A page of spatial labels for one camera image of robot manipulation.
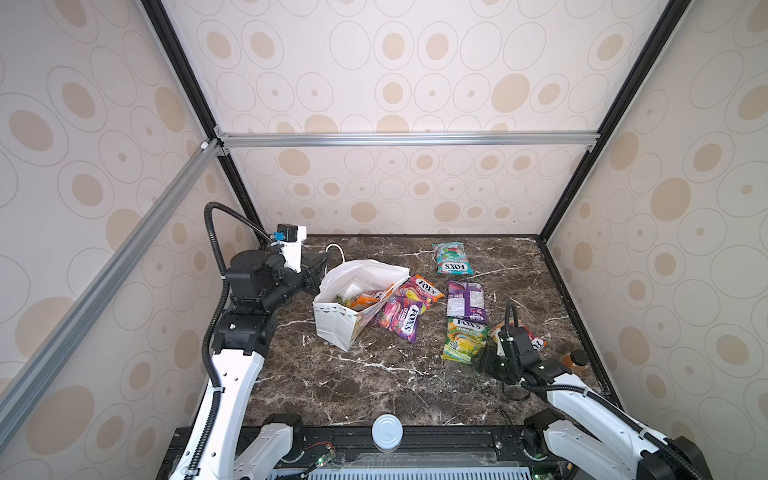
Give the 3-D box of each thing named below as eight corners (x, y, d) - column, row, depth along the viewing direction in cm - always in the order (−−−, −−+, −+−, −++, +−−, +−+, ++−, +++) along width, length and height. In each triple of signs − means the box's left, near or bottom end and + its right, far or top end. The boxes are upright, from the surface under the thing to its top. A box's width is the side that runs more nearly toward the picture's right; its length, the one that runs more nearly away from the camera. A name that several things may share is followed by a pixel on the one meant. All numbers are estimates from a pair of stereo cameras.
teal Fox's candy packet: (436, 276, 110) (437, 269, 107) (433, 249, 118) (434, 242, 115) (471, 276, 110) (474, 269, 107) (466, 249, 118) (468, 242, 115)
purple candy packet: (448, 323, 98) (450, 317, 95) (443, 287, 107) (444, 281, 104) (488, 323, 98) (491, 317, 95) (479, 287, 107) (482, 281, 104)
